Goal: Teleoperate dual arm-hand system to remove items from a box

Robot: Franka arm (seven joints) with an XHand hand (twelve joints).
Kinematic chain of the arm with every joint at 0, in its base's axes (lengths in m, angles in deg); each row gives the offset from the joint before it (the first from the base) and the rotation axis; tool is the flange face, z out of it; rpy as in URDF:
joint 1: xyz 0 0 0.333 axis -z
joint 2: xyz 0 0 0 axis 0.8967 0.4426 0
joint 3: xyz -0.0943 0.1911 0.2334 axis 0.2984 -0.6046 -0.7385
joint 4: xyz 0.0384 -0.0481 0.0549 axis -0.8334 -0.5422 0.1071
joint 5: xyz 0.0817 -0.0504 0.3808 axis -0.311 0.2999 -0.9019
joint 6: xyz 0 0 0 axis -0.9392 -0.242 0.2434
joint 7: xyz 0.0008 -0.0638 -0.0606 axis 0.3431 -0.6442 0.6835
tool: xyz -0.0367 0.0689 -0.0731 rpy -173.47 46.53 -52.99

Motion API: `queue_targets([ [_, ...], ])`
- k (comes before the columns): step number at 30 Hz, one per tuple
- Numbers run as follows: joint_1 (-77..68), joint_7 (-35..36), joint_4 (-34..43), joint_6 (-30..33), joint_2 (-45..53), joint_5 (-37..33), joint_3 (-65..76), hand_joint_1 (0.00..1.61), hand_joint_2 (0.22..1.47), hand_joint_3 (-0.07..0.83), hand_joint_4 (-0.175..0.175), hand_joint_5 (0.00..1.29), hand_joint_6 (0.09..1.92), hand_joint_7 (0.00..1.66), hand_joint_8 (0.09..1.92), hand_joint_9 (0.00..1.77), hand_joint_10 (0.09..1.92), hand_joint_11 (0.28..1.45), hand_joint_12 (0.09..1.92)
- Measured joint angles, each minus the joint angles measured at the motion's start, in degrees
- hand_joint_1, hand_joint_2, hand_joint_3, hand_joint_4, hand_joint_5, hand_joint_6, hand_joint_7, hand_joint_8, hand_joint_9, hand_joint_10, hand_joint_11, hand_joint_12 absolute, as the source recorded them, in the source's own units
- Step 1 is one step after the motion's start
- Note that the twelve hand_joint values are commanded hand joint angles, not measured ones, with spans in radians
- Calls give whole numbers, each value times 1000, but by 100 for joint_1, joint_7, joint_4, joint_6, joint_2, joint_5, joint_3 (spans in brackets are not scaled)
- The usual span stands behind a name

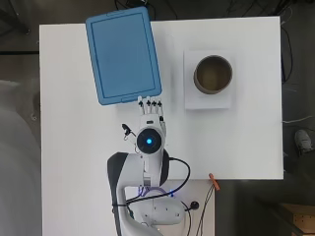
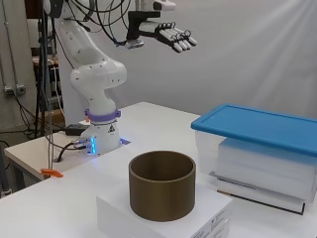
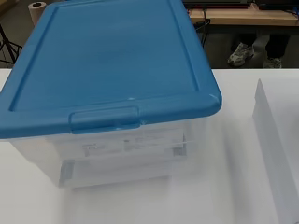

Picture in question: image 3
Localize clear plastic storage box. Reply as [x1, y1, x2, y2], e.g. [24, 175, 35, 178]
[6, 117, 208, 189]

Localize person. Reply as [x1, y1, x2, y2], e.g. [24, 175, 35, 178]
[227, 31, 292, 70]

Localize blue plastic box lid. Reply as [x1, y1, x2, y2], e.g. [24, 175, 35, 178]
[0, 0, 223, 142]

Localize paper towel roll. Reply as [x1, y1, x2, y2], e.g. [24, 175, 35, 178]
[27, 1, 48, 28]

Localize black tripod stand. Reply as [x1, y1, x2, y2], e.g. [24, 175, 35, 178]
[0, 24, 23, 68]

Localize wooden desk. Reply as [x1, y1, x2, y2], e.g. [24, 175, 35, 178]
[188, 3, 299, 28]

